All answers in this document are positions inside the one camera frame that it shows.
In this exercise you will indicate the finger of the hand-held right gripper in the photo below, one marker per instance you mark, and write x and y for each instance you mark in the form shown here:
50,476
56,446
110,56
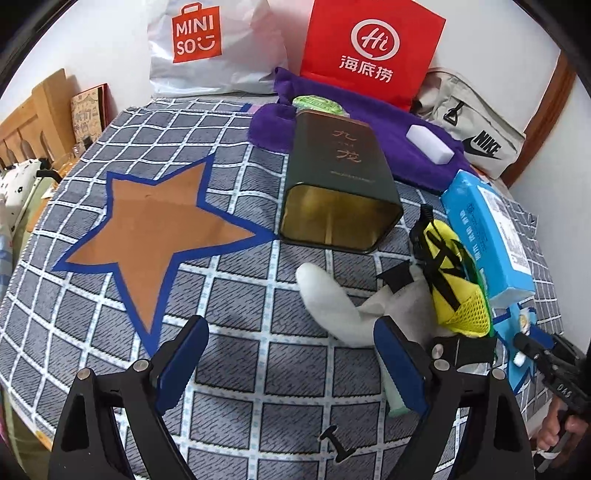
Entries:
466,354
531,349

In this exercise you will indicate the white sock with mint cuff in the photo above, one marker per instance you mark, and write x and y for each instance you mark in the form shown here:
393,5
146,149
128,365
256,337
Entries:
332,304

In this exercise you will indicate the white plastic shopping bag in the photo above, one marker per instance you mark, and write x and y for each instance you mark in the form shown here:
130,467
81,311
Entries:
240,55

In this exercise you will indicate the brown star blue border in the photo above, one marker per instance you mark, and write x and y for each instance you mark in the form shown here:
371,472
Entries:
152,230

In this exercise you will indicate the dark green tin box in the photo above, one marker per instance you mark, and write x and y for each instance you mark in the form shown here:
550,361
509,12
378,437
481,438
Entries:
341,157

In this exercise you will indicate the blue tissue pack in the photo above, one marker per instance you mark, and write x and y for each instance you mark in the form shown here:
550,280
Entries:
480,230

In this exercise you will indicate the purple towel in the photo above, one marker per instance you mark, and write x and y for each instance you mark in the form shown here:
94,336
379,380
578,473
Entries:
392,138

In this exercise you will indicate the brown wooden door frame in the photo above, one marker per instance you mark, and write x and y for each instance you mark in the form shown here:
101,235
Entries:
549,115

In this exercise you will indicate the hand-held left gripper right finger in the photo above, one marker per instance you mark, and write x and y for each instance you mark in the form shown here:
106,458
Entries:
399,369

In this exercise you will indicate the grey checked blanket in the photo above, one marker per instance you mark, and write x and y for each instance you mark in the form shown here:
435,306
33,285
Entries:
258,369

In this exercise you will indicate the small black clip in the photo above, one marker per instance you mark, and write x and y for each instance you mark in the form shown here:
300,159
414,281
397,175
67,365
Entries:
333,443

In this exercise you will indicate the green packet behind tin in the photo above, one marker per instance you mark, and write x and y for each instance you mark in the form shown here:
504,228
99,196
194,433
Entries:
318,105

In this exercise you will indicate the person's right hand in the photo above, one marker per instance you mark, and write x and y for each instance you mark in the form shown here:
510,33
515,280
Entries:
551,431

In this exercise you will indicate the yellow mesh bag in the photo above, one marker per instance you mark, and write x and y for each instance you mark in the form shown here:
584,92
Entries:
461,314

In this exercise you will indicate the red paper bag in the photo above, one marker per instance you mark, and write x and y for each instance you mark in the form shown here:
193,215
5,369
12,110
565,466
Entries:
332,27

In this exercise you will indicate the beige patterned box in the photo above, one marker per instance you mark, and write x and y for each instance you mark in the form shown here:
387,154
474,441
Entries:
87,115

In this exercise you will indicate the wooden headboard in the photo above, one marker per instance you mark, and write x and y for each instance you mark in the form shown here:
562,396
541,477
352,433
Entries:
41,106

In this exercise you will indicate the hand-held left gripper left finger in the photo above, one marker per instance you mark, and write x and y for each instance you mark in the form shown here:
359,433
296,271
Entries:
182,369

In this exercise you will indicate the white sponge block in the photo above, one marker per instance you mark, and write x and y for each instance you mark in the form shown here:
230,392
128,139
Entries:
429,144

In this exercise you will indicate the beige sling bag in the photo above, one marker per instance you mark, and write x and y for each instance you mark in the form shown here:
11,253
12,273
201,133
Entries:
466,120

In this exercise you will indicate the white dotted plush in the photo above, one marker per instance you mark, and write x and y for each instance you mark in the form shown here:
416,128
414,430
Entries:
18,184

